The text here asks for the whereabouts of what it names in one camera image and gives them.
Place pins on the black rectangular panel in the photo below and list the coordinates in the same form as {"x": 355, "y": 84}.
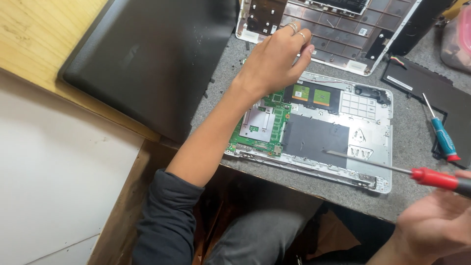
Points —
{"x": 419, "y": 25}

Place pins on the grey trousers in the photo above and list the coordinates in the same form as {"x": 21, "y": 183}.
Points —
{"x": 257, "y": 239}

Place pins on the black touchpad circuit board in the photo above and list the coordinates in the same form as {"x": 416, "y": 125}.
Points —
{"x": 312, "y": 96}

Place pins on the dark grey insulating sheet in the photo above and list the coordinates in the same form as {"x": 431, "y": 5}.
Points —
{"x": 316, "y": 140}

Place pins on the black flat laptop battery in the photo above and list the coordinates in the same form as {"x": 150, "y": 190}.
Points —
{"x": 438, "y": 86}

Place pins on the person's left hand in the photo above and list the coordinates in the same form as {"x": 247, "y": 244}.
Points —
{"x": 274, "y": 60}

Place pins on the light wooden board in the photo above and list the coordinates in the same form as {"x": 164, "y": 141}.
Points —
{"x": 33, "y": 40}

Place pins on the black laptop lid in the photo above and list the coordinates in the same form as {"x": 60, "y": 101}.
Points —
{"x": 151, "y": 62}

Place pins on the green laptop motherboard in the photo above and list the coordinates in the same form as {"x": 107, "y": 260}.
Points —
{"x": 278, "y": 117}

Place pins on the dark grey sleeve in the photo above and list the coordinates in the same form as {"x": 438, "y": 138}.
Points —
{"x": 165, "y": 224}

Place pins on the white laptop keyboard cover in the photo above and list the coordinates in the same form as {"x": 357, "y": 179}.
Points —
{"x": 338, "y": 38}

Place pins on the person's right hand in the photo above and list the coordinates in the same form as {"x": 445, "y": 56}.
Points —
{"x": 438, "y": 221}

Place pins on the white laptop base chassis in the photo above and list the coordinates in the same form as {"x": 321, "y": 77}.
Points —
{"x": 371, "y": 121}

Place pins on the person's right fingers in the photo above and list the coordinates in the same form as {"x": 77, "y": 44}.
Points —
{"x": 447, "y": 206}

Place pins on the black laptop speaker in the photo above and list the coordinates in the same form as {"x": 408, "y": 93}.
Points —
{"x": 371, "y": 94}

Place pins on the clear plastic container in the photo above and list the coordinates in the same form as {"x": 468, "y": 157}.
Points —
{"x": 458, "y": 40}

